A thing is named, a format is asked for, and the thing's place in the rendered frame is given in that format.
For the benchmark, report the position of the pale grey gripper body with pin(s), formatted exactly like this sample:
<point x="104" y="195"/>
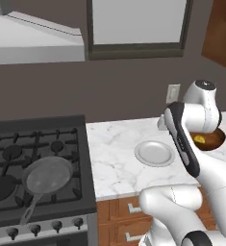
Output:
<point x="162" y="123"/>

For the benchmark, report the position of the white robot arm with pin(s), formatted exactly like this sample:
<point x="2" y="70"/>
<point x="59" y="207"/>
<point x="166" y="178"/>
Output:
<point x="188" y="205"/>

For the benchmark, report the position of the white round plate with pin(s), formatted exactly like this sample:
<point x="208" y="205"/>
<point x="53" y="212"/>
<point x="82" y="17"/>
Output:
<point x="154" y="152"/>

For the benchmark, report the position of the yellow lemon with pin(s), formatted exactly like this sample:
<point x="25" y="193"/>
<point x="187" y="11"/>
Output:
<point x="200" y="139"/>

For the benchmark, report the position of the brown wooden bowl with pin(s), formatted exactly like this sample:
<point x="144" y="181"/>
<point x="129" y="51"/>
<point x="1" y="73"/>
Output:
<point x="213" y="141"/>

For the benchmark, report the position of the brown wooden drawer front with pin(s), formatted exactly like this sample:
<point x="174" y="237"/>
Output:
<point x="120" y="208"/>
<point x="120" y="233"/>

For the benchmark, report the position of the dark framed window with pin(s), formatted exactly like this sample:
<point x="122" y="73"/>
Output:
<point x="138" y="22"/>

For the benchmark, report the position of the grey frying pan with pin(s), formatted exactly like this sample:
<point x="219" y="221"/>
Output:
<point x="48" y="174"/>

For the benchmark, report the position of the dark hob knob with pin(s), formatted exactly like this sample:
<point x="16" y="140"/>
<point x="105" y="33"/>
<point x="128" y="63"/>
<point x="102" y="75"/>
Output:
<point x="35" y="229"/>
<point x="78" y="222"/>
<point x="12" y="233"/>
<point x="57" y="226"/>

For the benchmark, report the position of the black gas hob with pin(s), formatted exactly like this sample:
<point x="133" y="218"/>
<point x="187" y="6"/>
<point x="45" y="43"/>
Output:
<point x="37" y="173"/>

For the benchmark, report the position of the grey range hood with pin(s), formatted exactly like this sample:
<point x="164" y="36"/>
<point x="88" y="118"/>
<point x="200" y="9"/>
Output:
<point x="34" y="41"/>

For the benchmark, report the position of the white wall socket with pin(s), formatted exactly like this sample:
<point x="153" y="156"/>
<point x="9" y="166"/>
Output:
<point x="173" y="93"/>

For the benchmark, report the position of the brown wooden wall cupboard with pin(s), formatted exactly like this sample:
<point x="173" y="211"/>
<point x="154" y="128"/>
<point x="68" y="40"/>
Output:
<point x="221" y="32"/>

